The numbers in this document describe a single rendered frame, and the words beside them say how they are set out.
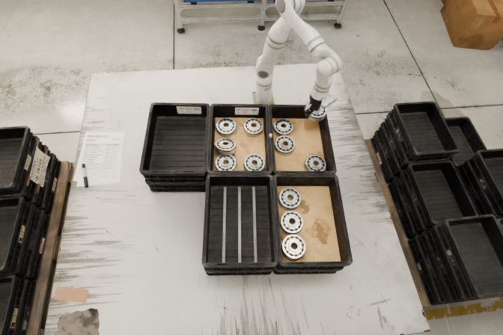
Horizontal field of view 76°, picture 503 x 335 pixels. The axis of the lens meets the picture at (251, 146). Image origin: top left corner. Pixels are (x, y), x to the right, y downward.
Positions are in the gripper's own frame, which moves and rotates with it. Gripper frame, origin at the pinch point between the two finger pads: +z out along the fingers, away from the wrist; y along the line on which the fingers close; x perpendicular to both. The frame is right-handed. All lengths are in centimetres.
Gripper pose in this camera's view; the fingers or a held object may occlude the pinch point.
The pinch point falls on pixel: (311, 112)
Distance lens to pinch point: 159.2
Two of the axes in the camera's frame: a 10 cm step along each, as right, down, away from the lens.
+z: -0.6, 5.1, 8.6
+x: 6.3, 6.9, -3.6
